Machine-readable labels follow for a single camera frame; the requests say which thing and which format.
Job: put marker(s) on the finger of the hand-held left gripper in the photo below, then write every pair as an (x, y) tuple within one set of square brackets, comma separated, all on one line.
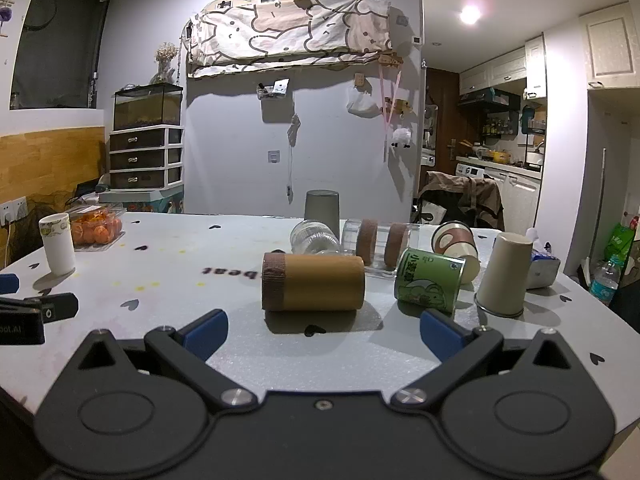
[(60, 306), (7, 283)]

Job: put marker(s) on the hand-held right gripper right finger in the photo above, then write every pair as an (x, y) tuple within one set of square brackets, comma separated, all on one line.
[(442, 335)]

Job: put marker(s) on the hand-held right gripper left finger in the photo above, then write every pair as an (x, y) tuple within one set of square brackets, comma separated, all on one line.
[(205, 335)]

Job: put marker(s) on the brown paper cup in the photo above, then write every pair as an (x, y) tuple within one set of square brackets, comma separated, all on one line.
[(315, 282)]

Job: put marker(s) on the green printed cup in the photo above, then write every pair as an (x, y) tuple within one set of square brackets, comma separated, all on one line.
[(427, 282)]

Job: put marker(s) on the white paper cup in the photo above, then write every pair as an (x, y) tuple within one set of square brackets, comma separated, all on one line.
[(57, 245)]

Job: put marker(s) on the beige paper cup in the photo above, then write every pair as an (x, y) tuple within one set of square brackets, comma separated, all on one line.
[(505, 275)]

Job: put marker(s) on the brown and white cup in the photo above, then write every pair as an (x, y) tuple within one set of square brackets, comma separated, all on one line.
[(457, 245)]

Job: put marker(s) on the clear plastic cup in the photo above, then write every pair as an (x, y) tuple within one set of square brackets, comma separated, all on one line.
[(312, 237)]

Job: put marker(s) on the grey cup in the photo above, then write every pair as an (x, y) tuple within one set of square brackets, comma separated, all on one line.
[(321, 207)]

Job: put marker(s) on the clear box of oranges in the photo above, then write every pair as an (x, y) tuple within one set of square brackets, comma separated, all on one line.
[(95, 227)]

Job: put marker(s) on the clear glass with brown bands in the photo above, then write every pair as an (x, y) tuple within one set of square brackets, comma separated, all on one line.
[(380, 245)]

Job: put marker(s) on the white and blue tissue pack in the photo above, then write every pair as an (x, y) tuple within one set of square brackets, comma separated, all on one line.
[(544, 267)]

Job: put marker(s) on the chair with brown jacket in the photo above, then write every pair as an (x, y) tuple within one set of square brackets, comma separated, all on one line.
[(465, 197)]

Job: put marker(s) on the white washing machine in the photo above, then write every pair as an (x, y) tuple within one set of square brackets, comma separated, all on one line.
[(500, 192)]

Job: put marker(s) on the plastic water bottle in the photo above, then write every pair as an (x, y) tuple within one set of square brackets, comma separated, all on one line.
[(605, 282)]

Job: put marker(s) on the white drawer unit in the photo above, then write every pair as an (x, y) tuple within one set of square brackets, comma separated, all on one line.
[(145, 157)]

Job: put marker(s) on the green bag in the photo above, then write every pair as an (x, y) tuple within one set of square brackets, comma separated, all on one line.
[(622, 240)]

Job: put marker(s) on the glass fish tank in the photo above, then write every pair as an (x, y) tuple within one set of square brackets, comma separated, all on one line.
[(147, 107)]

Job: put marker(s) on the brown wooden door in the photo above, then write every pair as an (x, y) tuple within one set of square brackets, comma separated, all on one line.
[(442, 110)]

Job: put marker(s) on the pink ribbon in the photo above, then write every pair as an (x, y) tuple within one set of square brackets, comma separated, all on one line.
[(387, 105)]

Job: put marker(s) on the black range hood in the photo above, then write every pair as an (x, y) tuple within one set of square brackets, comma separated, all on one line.
[(490, 99)]

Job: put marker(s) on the dark window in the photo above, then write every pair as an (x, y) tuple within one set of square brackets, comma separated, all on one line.
[(60, 45)]

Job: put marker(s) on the vase of dried flowers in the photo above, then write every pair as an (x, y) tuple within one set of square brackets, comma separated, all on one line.
[(166, 62)]

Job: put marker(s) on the white upper kitchen cabinet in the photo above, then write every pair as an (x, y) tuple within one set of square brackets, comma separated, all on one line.
[(500, 67)]

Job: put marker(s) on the printed cloth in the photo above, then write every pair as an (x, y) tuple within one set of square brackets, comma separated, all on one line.
[(290, 30)]

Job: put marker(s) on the round ceiling light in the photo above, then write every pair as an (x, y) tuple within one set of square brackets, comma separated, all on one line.
[(470, 14)]

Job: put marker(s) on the white wall outlet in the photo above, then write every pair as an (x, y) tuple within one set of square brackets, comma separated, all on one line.
[(12, 211)]

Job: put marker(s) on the white wall switch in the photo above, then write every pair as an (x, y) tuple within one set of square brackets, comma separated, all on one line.
[(273, 155)]

